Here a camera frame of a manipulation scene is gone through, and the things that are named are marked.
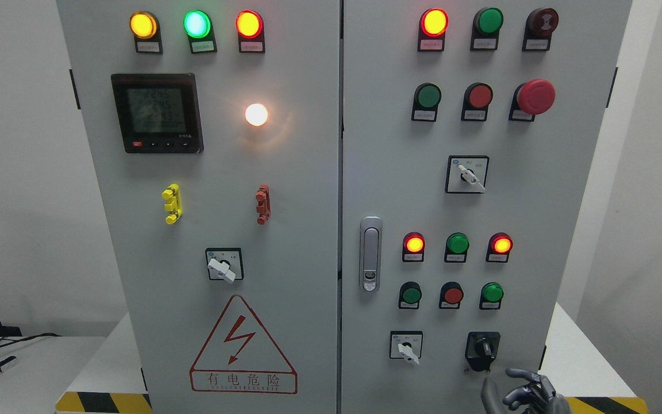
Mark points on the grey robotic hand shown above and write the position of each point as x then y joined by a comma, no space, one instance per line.
538,395

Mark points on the black rotary knob switch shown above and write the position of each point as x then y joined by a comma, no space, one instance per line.
482,349

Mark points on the green push button lower right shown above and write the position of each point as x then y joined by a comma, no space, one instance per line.
491,296

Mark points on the green push button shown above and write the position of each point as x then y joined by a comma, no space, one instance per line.
491,296
409,295
426,99

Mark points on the red push button lower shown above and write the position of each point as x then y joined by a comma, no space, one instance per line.
451,295

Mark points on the red push button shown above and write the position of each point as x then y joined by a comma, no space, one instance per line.
451,295
476,100

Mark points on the red indicator light middle right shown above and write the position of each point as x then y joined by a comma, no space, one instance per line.
499,247

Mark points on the green push button lower left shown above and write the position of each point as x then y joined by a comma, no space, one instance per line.
409,295

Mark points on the green indicator light middle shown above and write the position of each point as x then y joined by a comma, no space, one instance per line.
456,248

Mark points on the red indicator light middle left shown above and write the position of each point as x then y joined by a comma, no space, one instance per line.
413,247

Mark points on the grey right cabinet door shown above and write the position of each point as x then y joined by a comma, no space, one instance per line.
396,169

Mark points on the grey cabinet door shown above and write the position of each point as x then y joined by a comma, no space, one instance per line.
396,169
290,263

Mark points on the red emergency stop button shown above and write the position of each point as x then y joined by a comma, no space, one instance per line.
530,99

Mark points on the red electric hazard sticker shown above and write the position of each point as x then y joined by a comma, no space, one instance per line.
240,356

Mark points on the red push button upper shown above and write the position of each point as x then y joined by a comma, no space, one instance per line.
476,100

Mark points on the green push button upper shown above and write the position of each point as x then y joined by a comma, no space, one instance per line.
426,99

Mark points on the red terminal connector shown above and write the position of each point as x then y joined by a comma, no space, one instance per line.
263,207

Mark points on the dark red buzzer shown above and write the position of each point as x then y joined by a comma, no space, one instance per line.
539,27

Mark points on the green indicator top right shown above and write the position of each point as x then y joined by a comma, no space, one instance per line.
486,25

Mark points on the red lit indicator top right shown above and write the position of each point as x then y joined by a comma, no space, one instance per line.
432,28

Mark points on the white lit lamp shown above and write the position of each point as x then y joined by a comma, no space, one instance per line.
256,114

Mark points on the yellow terminal connector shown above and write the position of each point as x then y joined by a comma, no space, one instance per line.
172,203

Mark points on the grey left cabinet door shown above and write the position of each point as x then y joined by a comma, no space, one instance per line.
290,263

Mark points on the red lit indicator light left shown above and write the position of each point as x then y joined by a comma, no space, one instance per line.
250,32

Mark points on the black digital power meter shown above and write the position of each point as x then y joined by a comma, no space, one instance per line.
158,113

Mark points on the green lit indicator light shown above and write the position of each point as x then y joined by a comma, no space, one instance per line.
200,32

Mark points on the small black white adapter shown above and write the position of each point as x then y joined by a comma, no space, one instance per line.
8,363

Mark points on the yellow indicator light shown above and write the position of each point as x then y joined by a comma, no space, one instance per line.
146,32

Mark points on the white selector switch lower right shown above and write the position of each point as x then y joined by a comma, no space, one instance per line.
406,345

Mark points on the white selector switch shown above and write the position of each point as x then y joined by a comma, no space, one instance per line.
406,345
466,174

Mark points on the white selector switch upper right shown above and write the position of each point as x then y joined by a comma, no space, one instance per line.
466,174

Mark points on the silver door handle lock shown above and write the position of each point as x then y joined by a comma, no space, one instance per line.
371,229

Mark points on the white selector switch left door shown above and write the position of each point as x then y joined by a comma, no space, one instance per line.
224,264

